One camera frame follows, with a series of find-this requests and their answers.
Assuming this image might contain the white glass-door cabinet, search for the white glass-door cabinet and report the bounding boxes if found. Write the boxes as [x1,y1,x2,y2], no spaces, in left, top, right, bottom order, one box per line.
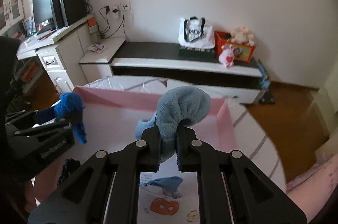
[0,0,25,34]

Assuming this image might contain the white plush toy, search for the white plush toy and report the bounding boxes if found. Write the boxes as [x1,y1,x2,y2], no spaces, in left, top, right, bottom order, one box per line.
[230,26,255,46]

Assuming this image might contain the pink pen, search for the pink pen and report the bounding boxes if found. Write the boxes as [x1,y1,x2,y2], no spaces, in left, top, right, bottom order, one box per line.
[37,30,57,41]

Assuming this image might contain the dark knitted item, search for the dark knitted item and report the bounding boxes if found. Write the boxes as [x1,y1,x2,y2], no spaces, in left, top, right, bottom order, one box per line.
[61,158,81,183]

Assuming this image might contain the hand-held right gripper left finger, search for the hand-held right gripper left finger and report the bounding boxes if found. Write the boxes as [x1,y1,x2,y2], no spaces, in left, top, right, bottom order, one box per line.
[28,122,161,224]

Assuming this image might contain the pink floral quilt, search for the pink floral quilt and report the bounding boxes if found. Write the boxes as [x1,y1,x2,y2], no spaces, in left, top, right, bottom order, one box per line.
[285,153,338,224]

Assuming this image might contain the white tote bag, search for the white tote bag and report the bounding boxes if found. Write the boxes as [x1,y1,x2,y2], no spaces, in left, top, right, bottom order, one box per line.
[178,17,216,48]

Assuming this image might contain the blue packets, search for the blue packets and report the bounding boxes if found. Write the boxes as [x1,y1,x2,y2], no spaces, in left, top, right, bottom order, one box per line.
[257,59,271,90]

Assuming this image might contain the blue knitted sock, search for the blue knitted sock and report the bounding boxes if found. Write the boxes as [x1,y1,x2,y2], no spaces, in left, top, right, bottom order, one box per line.
[54,92,87,144]

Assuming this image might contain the grey striped white quilt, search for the grey striped white quilt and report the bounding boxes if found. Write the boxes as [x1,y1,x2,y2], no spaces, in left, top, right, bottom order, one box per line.
[84,75,287,187]

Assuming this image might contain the pink plush toy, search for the pink plush toy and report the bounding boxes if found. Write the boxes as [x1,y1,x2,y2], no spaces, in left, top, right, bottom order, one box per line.
[219,44,236,68]

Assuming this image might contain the white desk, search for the white desk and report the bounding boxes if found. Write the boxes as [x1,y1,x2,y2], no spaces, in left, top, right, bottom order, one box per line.
[16,16,91,95]

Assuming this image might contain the orange-capped bottle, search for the orange-capped bottle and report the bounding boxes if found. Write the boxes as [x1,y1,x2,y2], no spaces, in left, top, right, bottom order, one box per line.
[88,18,101,43]

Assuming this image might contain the small printed packet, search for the small printed packet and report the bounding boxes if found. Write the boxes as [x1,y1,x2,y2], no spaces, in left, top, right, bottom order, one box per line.
[87,43,105,53]

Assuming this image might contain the black computer monitor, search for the black computer monitor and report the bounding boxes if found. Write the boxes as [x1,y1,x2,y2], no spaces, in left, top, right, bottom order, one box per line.
[32,0,57,29]

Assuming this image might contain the black bathroom scale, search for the black bathroom scale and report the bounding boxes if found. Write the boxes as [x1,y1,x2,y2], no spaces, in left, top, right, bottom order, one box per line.
[259,90,275,104]

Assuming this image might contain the black keyboard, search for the black keyboard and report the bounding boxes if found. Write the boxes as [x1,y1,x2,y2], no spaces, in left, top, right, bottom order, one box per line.
[36,24,57,36]

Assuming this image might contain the black power cables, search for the black power cables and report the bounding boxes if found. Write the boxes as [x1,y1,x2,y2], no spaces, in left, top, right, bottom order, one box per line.
[99,6,127,41]

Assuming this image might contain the red storage box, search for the red storage box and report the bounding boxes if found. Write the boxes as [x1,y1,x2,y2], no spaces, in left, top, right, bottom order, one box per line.
[214,31,256,64]

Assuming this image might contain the black computer tower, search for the black computer tower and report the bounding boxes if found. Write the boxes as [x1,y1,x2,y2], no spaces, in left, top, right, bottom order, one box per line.
[50,0,87,28]

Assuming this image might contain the wall sockets with plugs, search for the wall sockets with plugs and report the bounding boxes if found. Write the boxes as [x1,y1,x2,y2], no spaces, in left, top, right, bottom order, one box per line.
[104,1,132,19]

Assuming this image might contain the black and white low cabinet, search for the black and white low cabinet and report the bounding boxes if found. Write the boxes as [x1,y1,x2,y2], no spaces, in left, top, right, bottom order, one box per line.
[79,37,265,105]

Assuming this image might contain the black office chair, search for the black office chair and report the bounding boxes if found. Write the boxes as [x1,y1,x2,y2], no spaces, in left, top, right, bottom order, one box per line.
[0,36,29,124]

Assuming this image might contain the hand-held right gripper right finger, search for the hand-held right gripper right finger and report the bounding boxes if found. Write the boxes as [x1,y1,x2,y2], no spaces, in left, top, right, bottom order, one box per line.
[176,124,308,224]

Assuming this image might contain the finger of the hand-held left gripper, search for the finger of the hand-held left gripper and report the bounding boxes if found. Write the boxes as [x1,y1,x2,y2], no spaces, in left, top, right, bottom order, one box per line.
[5,107,57,126]
[14,111,84,139]

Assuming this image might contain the light blue fluffy sock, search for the light blue fluffy sock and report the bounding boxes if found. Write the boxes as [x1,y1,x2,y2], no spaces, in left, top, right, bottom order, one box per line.
[135,86,212,164]

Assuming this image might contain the blue and white carton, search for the blue and white carton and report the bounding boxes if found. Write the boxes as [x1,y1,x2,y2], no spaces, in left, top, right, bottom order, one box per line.
[24,16,36,34]

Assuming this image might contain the pink cardboard box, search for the pink cardboard box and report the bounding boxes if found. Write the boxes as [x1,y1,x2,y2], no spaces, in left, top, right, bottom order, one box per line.
[53,85,238,224]

